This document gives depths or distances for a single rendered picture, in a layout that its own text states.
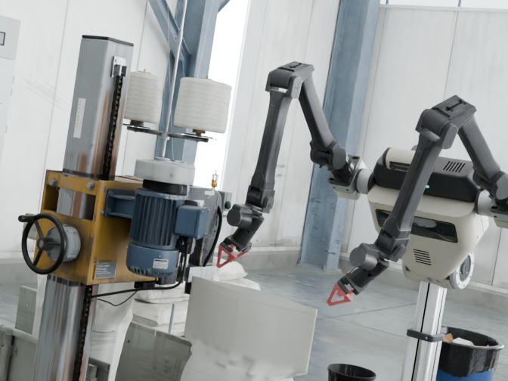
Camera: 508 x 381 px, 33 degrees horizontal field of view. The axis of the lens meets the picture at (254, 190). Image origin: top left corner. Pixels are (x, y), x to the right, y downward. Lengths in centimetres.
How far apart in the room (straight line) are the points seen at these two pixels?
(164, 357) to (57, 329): 81
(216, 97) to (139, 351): 127
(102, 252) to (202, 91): 57
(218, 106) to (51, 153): 534
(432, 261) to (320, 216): 858
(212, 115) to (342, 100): 894
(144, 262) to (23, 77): 520
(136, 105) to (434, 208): 102
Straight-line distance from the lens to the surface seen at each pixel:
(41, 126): 781
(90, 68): 266
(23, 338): 318
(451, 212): 286
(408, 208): 246
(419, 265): 307
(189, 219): 253
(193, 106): 263
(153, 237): 254
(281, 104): 269
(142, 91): 281
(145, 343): 349
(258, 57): 1020
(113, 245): 268
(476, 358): 477
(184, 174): 252
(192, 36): 891
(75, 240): 261
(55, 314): 272
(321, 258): 1156
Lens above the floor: 151
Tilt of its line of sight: 3 degrees down
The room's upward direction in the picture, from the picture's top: 9 degrees clockwise
